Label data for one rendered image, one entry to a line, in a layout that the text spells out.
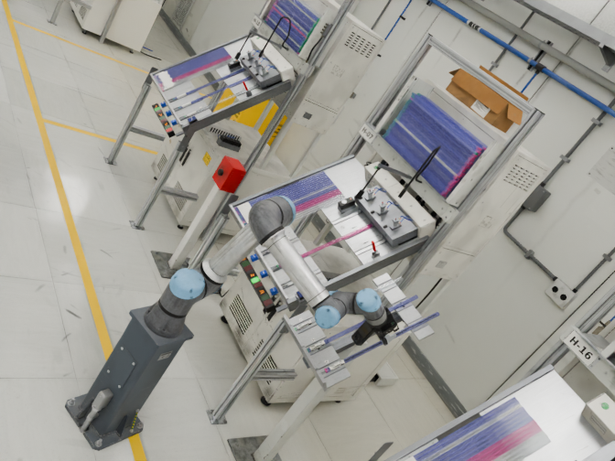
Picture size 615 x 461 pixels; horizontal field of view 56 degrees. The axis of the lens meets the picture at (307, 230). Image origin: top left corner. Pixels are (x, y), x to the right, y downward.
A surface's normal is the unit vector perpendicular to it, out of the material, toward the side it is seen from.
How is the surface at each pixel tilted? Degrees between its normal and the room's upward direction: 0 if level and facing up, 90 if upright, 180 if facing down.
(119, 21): 90
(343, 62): 90
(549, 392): 45
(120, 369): 90
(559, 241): 90
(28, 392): 0
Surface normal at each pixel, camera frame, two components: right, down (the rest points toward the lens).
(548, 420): -0.13, -0.66
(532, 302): -0.73, -0.18
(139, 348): -0.53, 0.05
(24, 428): 0.53, -0.76
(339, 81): 0.44, 0.63
